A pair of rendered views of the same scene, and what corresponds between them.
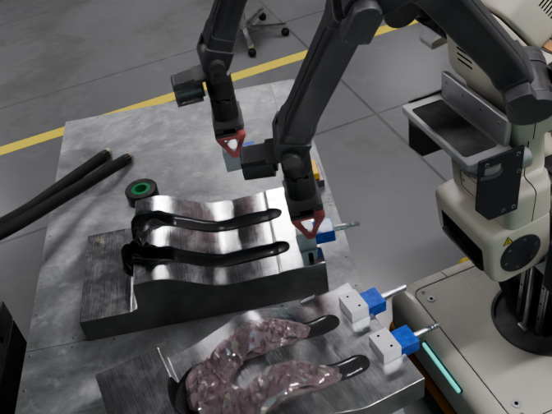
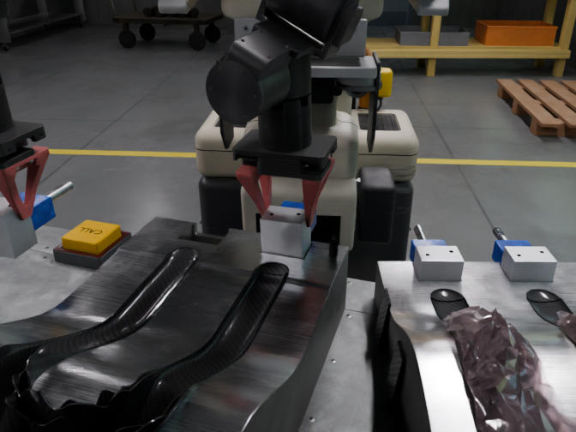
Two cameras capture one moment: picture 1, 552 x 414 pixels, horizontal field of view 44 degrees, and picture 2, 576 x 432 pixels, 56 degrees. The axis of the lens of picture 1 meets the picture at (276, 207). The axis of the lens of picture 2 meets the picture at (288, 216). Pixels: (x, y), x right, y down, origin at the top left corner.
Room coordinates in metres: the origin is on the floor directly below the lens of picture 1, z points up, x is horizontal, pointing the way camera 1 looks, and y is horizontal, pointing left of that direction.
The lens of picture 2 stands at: (0.83, 0.48, 1.21)
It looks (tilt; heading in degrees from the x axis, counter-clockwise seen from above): 27 degrees down; 290
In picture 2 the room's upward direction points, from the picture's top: straight up
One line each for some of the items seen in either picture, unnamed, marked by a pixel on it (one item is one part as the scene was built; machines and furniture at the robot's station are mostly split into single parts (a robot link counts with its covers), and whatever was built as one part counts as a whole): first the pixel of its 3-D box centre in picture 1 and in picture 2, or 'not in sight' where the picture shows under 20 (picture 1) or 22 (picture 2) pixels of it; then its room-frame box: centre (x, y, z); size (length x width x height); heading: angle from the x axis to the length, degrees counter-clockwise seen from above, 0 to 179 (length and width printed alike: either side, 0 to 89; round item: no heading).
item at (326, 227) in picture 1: (328, 230); (297, 215); (1.03, -0.10, 0.91); 0.13 x 0.05 x 0.05; 92
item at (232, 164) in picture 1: (251, 151); (33, 207); (1.31, 0.03, 0.93); 0.13 x 0.05 x 0.05; 91
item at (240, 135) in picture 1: (231, 137); (6, 177); (1.30, 0.07, 0.99); 0.07 x 0.07 x 0.09; 1
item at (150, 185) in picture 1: (142, 193); not in sight; (1.38, 0.32, 0.82); 0.08 x 0.08 x 0.04
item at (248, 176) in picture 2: not in sight; (276, 184); (1.04, -0.06, 0.97); 0.07 x 0.07 x 0.09; 2
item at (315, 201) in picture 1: (300, 184); (285, 126); (1.03, -0.05, 1.04); 0.10 x 0.07 x 0.07; 2
